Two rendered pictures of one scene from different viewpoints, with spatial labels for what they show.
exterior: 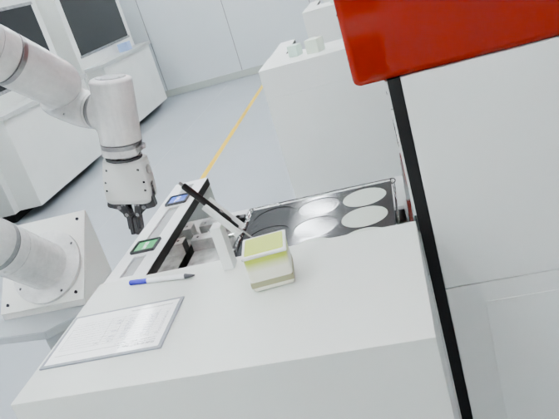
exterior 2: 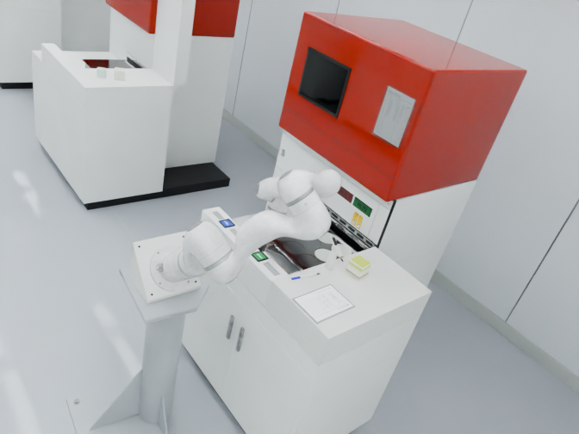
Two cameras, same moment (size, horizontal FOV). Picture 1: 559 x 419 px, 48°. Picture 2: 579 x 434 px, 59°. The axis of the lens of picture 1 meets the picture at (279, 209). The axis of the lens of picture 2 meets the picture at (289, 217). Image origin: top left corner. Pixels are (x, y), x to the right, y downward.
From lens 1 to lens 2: 1.96 m
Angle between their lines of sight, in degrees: 54
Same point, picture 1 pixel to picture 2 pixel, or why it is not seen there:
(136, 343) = (343, 306)
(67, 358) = (322, 317)
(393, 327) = (419, 289)
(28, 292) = (166, 284)
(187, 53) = not seen: outside the picture
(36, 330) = (188, 307)
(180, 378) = (378, 316)
